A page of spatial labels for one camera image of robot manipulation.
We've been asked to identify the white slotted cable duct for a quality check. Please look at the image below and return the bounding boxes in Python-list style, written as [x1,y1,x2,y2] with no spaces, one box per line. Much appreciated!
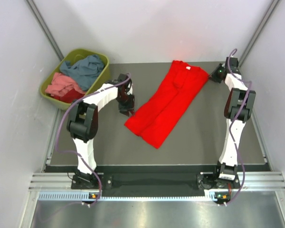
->
[38,191,228,202]

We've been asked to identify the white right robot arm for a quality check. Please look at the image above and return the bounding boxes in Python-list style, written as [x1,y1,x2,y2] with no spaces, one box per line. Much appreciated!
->
[210,56,256,188]

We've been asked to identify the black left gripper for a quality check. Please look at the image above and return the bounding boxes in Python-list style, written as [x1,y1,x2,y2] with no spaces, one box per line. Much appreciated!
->
[116,93,134,117]

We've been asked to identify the blue-grey t-shirt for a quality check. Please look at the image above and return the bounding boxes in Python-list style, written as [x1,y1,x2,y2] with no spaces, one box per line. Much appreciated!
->
[59,55,105,91]

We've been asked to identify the bright red t-shirt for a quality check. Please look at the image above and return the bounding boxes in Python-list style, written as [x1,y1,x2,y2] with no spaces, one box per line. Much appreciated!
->
[124,60,209,149]

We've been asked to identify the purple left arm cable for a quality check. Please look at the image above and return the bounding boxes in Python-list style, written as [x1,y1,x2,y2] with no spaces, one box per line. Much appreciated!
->
[54,73,132,207]

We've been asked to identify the dark red t-shirt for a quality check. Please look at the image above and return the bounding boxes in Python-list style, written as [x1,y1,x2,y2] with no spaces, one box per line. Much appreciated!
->
[51,89,84,104]

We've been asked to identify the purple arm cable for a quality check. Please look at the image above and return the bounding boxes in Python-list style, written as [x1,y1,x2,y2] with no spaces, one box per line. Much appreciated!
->
[224,48,254,207]
[54,73,132,207]

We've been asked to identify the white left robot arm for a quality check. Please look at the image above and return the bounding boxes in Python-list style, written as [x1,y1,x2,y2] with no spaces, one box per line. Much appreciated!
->
[66,74,134,190]

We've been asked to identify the green plastic laundry bin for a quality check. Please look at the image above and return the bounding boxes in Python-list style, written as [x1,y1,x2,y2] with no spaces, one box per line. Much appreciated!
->
[40,48,111,111]

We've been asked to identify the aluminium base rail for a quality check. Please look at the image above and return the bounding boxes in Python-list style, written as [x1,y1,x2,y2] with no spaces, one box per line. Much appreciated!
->
[28,171,285,191]

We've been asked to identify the left aluminium corner post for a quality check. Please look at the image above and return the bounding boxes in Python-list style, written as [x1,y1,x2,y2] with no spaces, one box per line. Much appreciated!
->
[25,0,64,61]

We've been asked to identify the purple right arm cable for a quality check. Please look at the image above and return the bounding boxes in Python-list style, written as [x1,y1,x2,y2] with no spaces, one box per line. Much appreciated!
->
[224,48,254,207]

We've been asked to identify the pink t-shirt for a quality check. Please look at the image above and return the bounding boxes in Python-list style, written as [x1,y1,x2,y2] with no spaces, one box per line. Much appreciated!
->
[45,72,85,97]

